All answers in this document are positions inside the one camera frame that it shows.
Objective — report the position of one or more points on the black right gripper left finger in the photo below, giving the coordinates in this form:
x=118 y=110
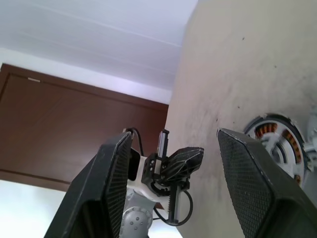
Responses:
x=99 y=193

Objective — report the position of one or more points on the silver motor stator housing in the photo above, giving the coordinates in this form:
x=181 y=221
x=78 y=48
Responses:
x=266 y=130

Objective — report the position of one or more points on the silver part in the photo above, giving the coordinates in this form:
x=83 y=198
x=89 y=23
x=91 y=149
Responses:
x=275 y=142

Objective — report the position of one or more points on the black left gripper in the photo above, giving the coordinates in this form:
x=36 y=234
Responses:
x=154 y=171

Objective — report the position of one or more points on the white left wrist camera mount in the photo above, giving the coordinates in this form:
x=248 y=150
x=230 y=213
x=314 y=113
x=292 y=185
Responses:
x=143 y=171

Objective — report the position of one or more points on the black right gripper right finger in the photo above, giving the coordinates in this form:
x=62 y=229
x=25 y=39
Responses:
x=260 y=198

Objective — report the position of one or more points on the brown wooden door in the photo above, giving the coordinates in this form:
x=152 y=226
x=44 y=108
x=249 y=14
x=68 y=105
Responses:
x=62 y=124

